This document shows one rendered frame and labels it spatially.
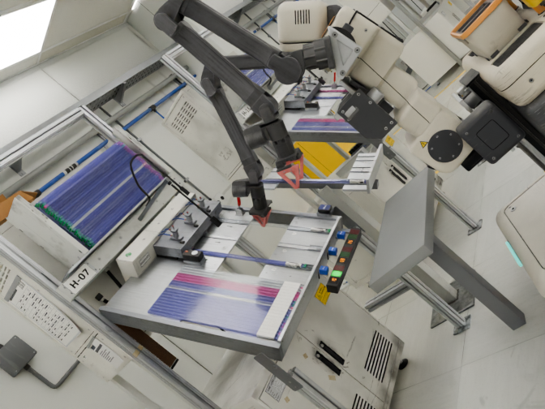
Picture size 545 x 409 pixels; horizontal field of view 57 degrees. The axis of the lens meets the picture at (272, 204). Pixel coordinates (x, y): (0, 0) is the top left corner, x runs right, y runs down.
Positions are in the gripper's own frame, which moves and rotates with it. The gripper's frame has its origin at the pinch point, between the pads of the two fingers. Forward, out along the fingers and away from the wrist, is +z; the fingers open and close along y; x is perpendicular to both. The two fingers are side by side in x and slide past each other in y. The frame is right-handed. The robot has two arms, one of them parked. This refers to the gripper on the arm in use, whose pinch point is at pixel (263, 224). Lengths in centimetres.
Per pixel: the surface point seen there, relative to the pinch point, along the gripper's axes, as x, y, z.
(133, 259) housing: -37, 40, -7
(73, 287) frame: -47, 61, -9
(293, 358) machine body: 23, 36, 35
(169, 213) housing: -39.6, 9.6, -6.8
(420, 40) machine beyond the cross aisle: -7, -440, 60
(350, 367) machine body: 40, 21, 52
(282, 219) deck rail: 4.9, -8.0, 2.7
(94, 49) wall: -264, -209, -12
